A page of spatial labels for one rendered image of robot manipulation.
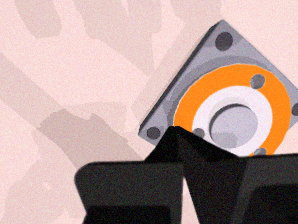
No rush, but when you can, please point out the orange round plate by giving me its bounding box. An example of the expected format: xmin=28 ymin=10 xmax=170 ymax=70
xmin=172 ymin=63 xmax=291 ymax=157

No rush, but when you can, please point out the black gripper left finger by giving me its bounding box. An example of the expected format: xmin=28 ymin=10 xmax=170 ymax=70
xmin=74 ymin=126 xmax=185 ymax=224

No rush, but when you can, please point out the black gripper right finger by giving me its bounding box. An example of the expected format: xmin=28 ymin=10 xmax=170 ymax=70
xmin=174 ymin=126 xmax=298 ymax=224

